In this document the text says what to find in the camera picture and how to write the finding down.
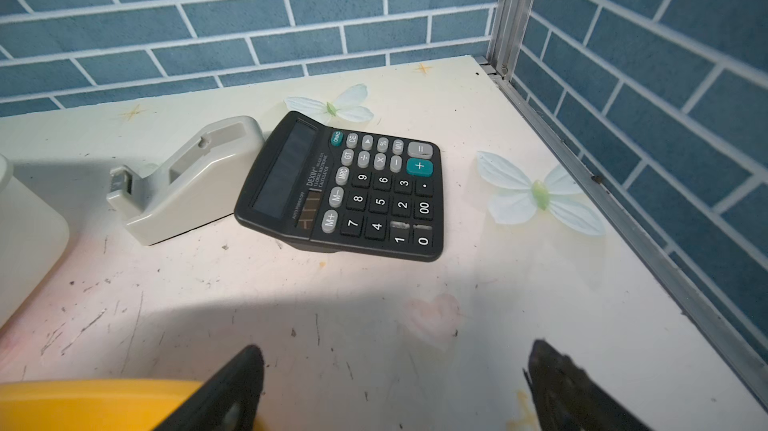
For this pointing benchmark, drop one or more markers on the grey tape dispenser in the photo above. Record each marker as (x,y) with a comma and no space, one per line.
(197,185)

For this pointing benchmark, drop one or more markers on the white plastic bin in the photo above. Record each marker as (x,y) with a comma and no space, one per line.
(33,238)

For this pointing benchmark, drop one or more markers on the yellow plastic bin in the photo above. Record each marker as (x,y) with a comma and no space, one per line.
(119,404)

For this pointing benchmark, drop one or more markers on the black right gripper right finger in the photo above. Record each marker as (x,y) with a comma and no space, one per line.
(566,398)

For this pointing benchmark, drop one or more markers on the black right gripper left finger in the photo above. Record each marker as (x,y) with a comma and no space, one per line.
(227,401)

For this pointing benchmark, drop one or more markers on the black desk calculator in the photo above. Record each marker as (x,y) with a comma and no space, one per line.
(324,189)

